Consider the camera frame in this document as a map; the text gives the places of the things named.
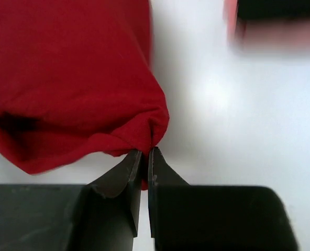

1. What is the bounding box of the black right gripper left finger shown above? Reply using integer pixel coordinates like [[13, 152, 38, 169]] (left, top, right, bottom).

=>
[[0, 150, 142, 250]]

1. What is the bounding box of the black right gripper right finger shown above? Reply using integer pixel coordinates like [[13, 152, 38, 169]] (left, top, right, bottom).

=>
[[148, 147, 298, 251]]

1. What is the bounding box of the red t-shirt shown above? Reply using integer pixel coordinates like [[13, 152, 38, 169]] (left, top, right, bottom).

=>
[[0, 1, 169, 175]]

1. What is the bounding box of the folded pink t-shirt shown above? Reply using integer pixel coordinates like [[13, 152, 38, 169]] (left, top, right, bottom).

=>
[[224, 1, 310, 58]]

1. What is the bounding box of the folded black t-shirt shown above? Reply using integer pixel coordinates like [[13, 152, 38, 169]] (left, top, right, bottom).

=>
[[237, 0, 310, 20]]

